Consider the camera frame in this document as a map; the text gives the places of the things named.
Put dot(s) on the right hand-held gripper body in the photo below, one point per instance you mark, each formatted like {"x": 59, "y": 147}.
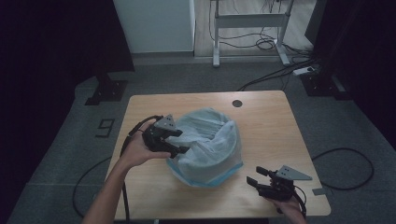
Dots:
{"x": 280, "y": 188}

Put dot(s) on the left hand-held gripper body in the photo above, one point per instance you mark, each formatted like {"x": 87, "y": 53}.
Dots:
{"x": 155, "y": 138}

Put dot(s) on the white blue-banded trash bag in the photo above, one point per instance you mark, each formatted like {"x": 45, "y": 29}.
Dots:
{"x": 205, "y": 146}

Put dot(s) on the person's right hand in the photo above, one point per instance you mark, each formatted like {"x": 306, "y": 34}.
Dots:
{"x": 291, "y": 210}

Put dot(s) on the person's left hand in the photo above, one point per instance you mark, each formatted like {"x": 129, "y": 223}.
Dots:
{"x": 135, "y": 152}

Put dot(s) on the black stand base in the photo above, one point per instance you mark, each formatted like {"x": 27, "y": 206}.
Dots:
{"x": 107, "y": 90}
{"x": 323, "y": 84}

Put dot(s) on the white power strip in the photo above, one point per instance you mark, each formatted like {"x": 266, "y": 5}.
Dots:
{"x": 303, "y": 70}

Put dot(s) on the white cabinet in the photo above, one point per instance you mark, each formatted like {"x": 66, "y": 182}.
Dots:
{"x": 152, "y": 25}

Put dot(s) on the black curtain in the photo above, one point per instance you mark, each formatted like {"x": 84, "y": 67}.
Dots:
{"x": 361, "y": 46}
{"x": 46, "y": 62}

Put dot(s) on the white-framed desk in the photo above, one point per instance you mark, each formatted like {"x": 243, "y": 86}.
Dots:
{"x": 249, "y": 21}

